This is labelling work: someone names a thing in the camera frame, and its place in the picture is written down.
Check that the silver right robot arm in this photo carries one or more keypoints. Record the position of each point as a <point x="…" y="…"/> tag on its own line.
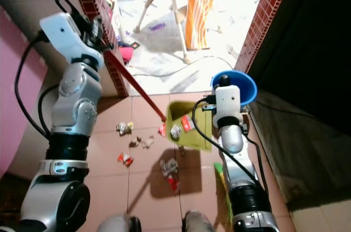
<point x="231" y="141"/>

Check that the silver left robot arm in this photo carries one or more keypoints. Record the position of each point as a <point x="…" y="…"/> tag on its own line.
<point x="82" y="106"/>

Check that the red and white snack wrapper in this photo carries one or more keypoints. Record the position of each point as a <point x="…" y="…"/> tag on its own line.
<point x="187" y="124"/>

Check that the pink toy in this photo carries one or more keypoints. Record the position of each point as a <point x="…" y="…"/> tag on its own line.
<point x="126" y="54"/>

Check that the blue plastic bucket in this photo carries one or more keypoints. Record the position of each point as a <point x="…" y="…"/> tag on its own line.
<point x="244" y="86"/>

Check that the white crumpled wrapper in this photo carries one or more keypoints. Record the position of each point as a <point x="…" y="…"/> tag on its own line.
<point x="175" y="131"/>

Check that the small red wrapper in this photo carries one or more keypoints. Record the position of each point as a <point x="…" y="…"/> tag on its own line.
<point x="162" y="129"/>

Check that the small purple item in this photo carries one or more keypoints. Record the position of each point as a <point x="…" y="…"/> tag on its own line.
<point x="157" y="26"/>

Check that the pale crumpled scrap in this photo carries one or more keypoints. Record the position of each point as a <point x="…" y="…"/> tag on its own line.
<point x="147" y="142"/>

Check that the grey crumpled paper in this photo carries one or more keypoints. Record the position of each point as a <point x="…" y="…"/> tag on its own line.
<point x="168" y="167"/>

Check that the white high chair pink seat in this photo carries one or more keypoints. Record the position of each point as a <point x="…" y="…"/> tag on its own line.
<point x="179" y="18"/>

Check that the small brown scrap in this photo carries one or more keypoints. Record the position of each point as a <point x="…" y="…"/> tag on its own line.
<point x="134" y="144"/>

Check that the crumpled beige paper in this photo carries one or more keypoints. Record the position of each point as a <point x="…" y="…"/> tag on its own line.
<point x="124" y="128"/>

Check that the red crumpled wrapper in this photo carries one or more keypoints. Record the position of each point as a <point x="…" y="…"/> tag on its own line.
<point x="174" y="185"/>

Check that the orange striped cloth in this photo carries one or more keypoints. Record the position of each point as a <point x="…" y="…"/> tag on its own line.
<point x="202" y="7"/>

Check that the pink curtain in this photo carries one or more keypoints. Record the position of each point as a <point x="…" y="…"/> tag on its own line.
<point x="12" y="89"/>

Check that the red white torn wrapper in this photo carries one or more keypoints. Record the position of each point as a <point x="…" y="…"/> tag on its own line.
<point x="125" y="159"/>

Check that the grey robot right leg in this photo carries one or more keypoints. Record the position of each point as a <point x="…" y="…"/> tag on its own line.
<point x="199" y="222"/>

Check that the grey robot leg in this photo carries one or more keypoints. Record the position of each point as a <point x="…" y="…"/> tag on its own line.
<point x="199" y="222"/>
<point x="118" y="225"/>

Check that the grey robot left leg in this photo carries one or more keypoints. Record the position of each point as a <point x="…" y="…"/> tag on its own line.
<point x="118" y="225"/>

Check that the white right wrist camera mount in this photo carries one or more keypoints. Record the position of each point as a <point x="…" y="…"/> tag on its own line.
<point x="227" y="106"/>

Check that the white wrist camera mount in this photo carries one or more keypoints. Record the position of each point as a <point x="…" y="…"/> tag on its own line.
<point x="227" y="106"/>
<point x="63" y="34"/>

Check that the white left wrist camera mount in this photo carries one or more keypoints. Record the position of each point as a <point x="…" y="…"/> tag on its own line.
<point x="63" y="34"/>

